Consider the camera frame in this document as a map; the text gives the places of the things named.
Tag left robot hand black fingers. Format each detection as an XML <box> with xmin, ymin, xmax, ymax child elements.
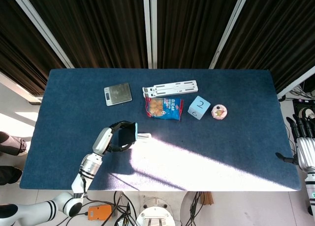
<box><xmin>92</xmin><ymin>121</ymin><xmax>137</xmax><ymax>156</ymax></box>

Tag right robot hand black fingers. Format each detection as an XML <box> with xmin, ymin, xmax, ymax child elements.
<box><xmin>275</xmin><ymin>114</ymin><xmax>315</xmax><ymax>174</ymax></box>

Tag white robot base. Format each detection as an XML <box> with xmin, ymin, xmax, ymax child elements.
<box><xmin>135</xmin><ymin>206</ymin><xmax>176</xmax><ymax>226</ymax></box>

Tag white folding laptop stand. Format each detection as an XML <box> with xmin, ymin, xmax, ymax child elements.
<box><xmin>142</xmin><ymin>80</ymin><xmax>199</xmax><ymax>98</ymax></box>

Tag silver kitchen scale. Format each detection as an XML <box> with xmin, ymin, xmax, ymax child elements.
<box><xmin>103</xmin><ymin>82</ymin><xmax>133</xmax><ymax>107</ymax></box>

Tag blue snack bag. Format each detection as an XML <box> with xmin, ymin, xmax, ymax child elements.
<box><xmin>144</xmin><ymin>97</ymin><xmax>185</xmax><ymax>121</ymax></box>

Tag orange control box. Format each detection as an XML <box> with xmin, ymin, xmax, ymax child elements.
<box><xmin>87</xmin><ymin>204</ymin><xmax>115</xmax><ymax>221</ymax></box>

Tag blue felt table cover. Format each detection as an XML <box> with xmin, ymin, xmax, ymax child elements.
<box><xmin>19</xmin><ymin>68</ymin><xmax>302</xmax><ymax>192</ymax></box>

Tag person's dark shoe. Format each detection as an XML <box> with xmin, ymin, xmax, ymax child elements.
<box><xmin>0</xmin><ymin>165</ymin><xmax>23</xmax><ymax>186</ymax></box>
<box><xmin>0</xmin><ymin>131</ymin><xmax>28</xmax><ymax>157</ymax></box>

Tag pink toy cake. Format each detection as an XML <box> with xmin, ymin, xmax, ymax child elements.
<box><xmin>211</xmin><ymin>104</ymin><xmax>228</xmax><ymax>120</ymax></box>

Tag light blue numbered cube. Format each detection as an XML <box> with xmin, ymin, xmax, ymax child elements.
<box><xmin>187</xmin><ymin>95</ymin><xmax>212</xmax><ymax>121</ymax></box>

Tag white frame rail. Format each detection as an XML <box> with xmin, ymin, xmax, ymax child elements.
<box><xmin>0</xmin><ymin>71</ymin><xmax>43</xmax><ymax>104</ymax></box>
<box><xmin>276</xmin><ymin>65</ymin><xmax>315</xmax><ymax>100</ymax></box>

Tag black cable bundle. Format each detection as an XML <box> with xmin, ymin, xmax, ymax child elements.
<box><xmin>186</xmin><ymin>191</ymin><xmax>206</xmax><ymax>226</ymax></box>
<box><xmin>112</xmin><ymin>191</ymin><xmax>139</xmax><ymax>226</ymax></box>

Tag white frame post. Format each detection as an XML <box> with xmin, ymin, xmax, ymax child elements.
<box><xmin>209</xmin><ymin>0</ymin><xmax>252</xmax><ymax>70</ymax></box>
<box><xmin>7</xmin><ymin>0</ymin><xmax>75</xmax><ymax>69</ymax></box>
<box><xmin>142</xmin><ymin>0</ymin><xmax>158</xmax><ymax>69</ymax></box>

